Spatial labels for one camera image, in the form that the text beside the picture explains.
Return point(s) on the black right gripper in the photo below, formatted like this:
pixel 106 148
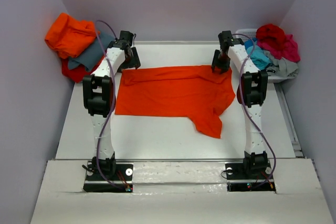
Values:
pixel 216 63

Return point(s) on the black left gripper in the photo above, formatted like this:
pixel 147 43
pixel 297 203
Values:
pixel 134 62

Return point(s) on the orange t shirt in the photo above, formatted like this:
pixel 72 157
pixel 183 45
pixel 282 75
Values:
pixel 194 92

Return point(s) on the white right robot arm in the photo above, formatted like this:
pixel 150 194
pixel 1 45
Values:
pixel 251 94

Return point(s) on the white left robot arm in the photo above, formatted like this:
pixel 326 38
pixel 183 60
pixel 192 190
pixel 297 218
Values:
pixel 99 99

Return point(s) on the grey-blue folded shirt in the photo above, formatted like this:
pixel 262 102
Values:
pixel 91 56

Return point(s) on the white plastic laundry basket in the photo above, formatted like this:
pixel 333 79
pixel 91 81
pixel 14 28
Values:
pixel 249 34

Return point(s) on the teal shirt in basket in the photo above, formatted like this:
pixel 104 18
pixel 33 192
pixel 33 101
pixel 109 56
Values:
pixel 260 60

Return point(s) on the orange folded shirt on pile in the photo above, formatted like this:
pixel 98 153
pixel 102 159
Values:
pixel 69 37

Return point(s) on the red shirt in basket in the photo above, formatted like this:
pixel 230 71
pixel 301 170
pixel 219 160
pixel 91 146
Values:
pixel 271 35

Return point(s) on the red folded shirt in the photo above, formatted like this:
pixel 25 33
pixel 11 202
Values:
pixel 77 74

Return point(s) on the grey shirt in basket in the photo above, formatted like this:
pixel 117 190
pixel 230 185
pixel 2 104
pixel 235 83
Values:
pixel 281 67

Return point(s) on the magenta shirt in basket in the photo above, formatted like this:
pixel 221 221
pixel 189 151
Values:
pixel 289 52

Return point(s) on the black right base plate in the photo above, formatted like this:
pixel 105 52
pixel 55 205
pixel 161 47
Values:
pixel 240 181

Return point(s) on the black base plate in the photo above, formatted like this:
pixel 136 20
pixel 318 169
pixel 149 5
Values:
pixel 120 182
pixel 240 181

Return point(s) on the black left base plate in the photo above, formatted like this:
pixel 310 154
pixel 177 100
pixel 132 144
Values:
pixel 120 182

